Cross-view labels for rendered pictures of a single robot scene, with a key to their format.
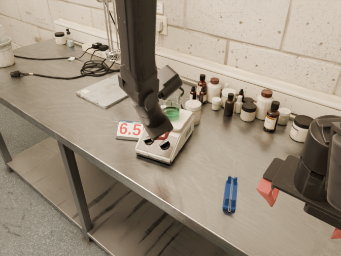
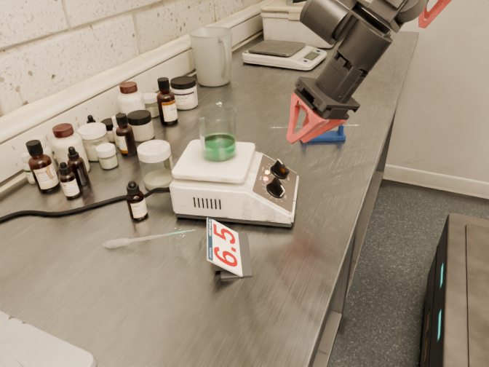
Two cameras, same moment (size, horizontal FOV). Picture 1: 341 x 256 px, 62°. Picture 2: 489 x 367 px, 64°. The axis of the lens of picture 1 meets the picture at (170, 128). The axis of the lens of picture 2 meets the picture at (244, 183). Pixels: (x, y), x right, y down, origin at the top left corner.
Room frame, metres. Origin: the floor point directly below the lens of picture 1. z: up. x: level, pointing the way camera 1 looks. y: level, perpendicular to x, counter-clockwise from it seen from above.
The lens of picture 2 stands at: (0.89, 0.56, 1.16)
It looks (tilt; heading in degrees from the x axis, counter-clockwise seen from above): 34 degrees down; 257
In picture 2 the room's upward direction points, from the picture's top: 2 degrees counter-clockwise
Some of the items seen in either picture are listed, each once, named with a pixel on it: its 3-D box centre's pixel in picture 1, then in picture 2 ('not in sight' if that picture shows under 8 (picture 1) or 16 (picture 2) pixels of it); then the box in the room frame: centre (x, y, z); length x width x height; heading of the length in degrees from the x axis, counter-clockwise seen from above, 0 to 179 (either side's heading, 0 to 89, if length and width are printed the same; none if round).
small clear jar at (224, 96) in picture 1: (228, 98); (94, 142); (1.03, -0.24, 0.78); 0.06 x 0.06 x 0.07
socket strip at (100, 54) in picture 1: (107, 53); not in sight; (1.56, 0.36, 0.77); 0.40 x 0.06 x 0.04; 51
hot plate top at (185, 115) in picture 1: (170, 117); (215, 159); (0.81, 0.00, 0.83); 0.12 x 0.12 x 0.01; 65
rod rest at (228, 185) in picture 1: (231, 191); (322, 130); (0.54, -0.17, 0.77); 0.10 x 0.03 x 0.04; 166
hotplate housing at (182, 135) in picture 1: (167, 131); (231, 182); (0.79, 0.01, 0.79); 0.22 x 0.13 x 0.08; 155
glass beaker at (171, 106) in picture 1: (171, 107); (219, 134); (0.80, 0.00, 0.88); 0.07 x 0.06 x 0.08; 58
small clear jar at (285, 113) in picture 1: (282, 116); (150, 105); (0.90, -0.42, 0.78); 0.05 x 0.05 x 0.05
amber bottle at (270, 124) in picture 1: (272, 115); (166, 100); (0.86, -0.37, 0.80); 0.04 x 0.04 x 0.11
